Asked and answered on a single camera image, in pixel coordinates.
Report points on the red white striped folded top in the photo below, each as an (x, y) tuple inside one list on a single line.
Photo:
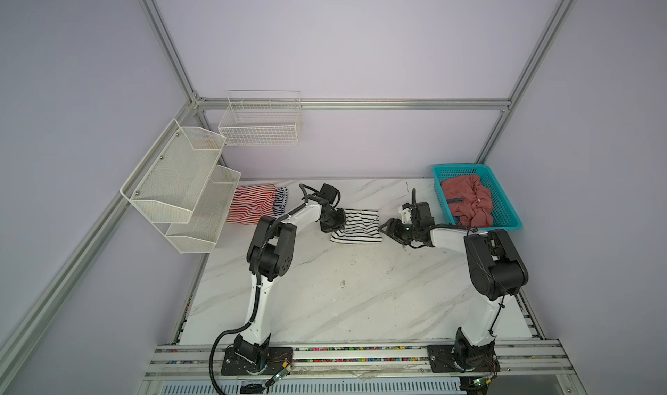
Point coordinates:
[(250, 203)]

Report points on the lower white mesh shelf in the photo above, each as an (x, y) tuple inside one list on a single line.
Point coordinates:
[(201, 234)]

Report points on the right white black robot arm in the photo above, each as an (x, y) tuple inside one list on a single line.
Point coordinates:
[(495, 267)]

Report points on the blue white striped folded top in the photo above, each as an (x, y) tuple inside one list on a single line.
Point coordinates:
[(280, 201)]

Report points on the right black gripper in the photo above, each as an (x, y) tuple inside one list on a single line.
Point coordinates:
[(393, 230)]

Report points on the dusty red tank top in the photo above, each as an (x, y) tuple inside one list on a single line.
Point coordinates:
[(469, 201)]

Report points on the aluminium mounting rail frame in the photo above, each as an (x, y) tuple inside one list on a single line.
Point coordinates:
[(536, 365)]

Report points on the black white striped tank top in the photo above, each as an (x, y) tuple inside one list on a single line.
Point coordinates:
[(361, 227)]

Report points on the teal plastic basket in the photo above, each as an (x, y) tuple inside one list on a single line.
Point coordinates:
[(504, 215)]

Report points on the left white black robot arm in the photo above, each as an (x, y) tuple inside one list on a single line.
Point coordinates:
[(269, 257)]

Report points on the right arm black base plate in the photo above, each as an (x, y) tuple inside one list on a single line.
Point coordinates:
[(462, 358)]

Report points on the white wire wall basket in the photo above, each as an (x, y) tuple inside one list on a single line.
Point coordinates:
[(258, 118)]

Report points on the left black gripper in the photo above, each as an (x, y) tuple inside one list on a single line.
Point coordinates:
[(339, 225)]

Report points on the aluminium enclosure frame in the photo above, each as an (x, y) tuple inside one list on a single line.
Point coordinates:
[(27, 337)]

